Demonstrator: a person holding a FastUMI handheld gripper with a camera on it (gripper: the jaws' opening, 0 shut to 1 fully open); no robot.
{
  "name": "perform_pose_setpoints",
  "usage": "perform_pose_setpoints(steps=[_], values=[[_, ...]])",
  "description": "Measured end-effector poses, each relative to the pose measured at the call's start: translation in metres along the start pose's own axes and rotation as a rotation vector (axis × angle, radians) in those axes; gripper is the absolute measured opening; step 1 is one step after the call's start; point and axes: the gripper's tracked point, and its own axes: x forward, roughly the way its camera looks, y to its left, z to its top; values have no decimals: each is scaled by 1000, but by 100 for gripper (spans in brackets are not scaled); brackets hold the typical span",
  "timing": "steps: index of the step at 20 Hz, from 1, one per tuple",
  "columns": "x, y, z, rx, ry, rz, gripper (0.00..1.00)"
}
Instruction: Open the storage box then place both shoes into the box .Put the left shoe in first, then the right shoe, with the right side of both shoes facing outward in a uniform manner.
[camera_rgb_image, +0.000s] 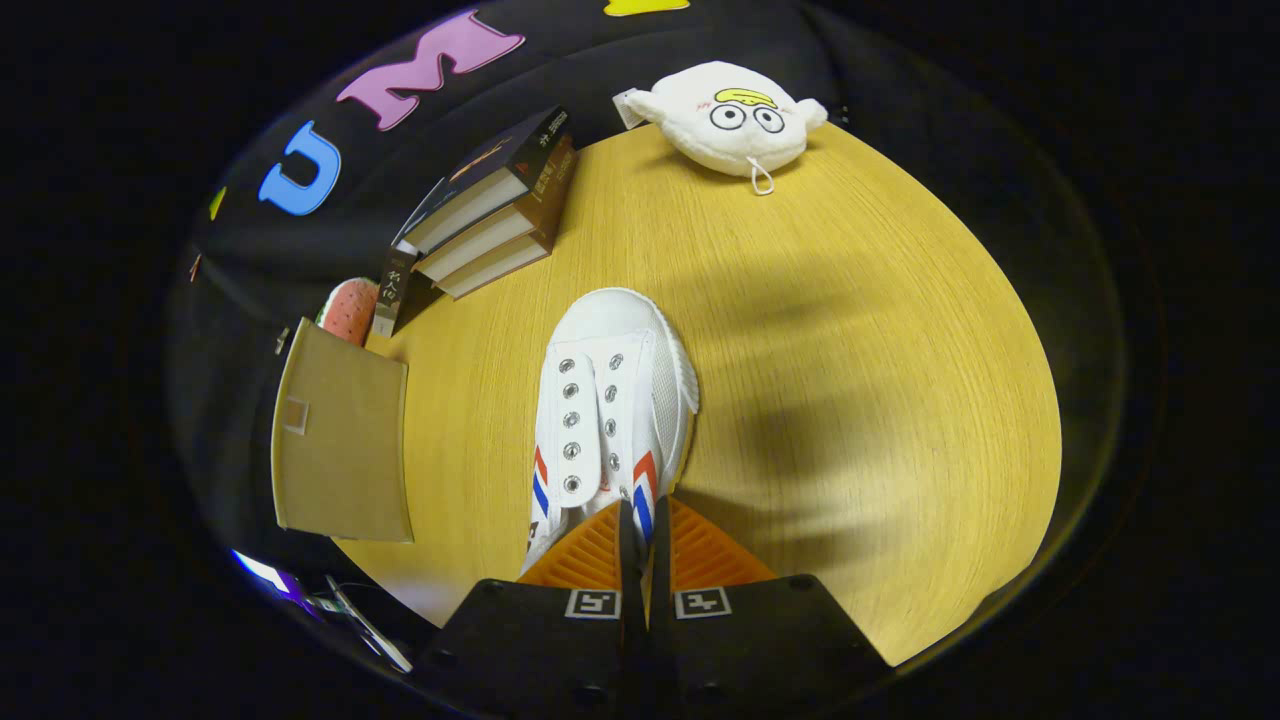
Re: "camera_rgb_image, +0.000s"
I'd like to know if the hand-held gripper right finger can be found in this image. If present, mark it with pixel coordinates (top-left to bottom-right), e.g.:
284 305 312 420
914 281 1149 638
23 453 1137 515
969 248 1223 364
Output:
648 497 893 720

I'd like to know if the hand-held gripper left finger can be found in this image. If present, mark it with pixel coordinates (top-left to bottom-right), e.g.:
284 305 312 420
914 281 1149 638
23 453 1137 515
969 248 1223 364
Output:
415 500 649 720

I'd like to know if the beige fabric storage box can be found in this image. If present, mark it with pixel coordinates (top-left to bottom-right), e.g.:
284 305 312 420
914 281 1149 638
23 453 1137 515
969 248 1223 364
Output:
270 317 416 544

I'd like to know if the white canvas shoe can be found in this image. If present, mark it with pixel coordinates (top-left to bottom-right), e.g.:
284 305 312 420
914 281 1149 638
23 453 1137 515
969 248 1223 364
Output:
520 287 701 581

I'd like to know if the lit computer monitor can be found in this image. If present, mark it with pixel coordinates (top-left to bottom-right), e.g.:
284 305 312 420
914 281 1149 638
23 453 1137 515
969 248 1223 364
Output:
232 548 301 606

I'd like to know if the brown hardcover book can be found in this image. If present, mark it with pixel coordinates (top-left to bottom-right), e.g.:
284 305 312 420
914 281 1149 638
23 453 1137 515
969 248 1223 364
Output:
413 135 579 284
435 200 561 301

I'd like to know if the white portrait cover book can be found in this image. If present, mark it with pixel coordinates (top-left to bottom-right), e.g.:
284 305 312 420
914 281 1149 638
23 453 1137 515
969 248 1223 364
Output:
370 245 441 339

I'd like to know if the watermelon slice plush toy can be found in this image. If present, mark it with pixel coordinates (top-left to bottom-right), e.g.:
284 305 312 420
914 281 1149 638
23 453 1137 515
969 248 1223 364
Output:
315 277 381 348

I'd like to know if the black hardcover book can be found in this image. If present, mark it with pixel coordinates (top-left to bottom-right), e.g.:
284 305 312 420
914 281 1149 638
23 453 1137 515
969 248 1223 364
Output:
393 106 571 256

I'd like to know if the black backdrop cloth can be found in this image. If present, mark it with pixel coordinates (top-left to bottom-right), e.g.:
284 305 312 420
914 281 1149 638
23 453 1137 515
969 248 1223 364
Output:
168 0 1101 561

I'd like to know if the white plush toy with eyes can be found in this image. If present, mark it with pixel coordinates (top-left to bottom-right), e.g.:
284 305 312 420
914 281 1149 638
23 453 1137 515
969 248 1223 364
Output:
613 61 830 196

